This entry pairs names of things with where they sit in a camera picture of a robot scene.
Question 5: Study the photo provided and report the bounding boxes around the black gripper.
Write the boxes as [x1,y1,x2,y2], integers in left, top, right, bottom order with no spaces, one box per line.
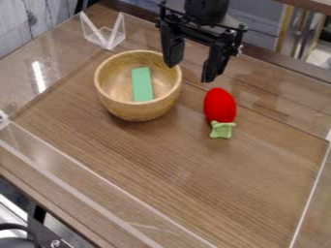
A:
[155,0,248,83]

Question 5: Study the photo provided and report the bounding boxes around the red plush strawberry green leaves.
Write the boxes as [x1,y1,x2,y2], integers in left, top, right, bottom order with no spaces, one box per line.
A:
[203,87,236,140]

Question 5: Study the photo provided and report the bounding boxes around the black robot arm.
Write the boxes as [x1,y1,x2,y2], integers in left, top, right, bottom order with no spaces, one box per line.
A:
[155,0,248,83]

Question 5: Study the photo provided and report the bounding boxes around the green rectangular block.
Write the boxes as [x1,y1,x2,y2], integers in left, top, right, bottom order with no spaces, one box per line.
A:
[132,67,153,102]

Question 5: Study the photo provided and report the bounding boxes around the wooden bowl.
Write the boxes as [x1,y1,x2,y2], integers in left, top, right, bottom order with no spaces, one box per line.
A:
[93,49,183,121]

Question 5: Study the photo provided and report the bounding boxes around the clear acrylic stand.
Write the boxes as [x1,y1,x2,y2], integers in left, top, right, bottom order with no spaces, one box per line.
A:
[79,12,125,50]

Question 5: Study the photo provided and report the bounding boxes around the gold metal chair frame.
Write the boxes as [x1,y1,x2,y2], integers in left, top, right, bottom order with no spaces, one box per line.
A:
[274,0,331,61]

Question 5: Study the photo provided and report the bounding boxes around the black table leg bracket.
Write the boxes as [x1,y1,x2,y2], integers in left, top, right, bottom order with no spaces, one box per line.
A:
[27,204,75,248]

